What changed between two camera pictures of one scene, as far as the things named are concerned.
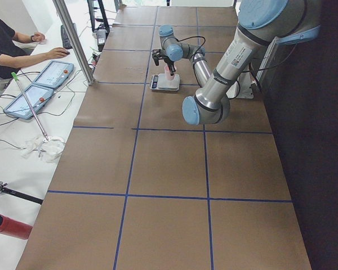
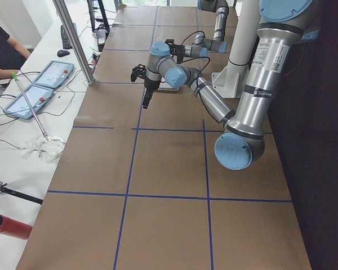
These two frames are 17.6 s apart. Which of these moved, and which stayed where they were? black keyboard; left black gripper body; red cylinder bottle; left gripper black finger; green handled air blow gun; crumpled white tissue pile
Moved: left black gripper body; left gripper black finger
Stayed: red cylinder bottle; black keyboard; crumpled white tissue pile; green handled air blow gun
